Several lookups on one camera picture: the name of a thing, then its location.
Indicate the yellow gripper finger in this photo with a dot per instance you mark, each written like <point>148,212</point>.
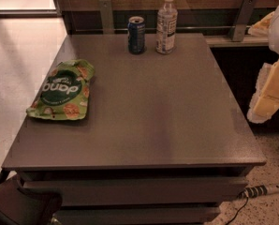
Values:
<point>261,28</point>
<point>265,101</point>

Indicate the striped power strip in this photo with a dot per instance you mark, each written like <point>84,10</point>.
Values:
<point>261,190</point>

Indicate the grey drawer cabinet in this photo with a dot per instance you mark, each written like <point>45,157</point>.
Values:
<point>150,116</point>

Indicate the green rice chip bag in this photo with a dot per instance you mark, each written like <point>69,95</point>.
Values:
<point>65,93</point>

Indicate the left metal wall bracket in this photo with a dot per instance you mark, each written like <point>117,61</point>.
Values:
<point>106,14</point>

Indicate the grey drawer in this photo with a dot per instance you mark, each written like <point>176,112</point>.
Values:
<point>144,191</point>
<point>142,216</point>

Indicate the blue soda can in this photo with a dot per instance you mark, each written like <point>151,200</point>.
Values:
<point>136,35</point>

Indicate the clear plastic water bottle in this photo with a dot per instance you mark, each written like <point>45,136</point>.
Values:
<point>166,27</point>

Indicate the lower grey drawer front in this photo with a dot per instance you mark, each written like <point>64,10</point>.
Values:
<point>142,216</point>

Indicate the upper grey drawer front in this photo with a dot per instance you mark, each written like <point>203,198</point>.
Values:
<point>144,191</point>

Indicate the dark brown chair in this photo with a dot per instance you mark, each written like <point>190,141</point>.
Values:
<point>20,206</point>

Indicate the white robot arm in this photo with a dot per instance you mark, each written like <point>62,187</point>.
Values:
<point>273,36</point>

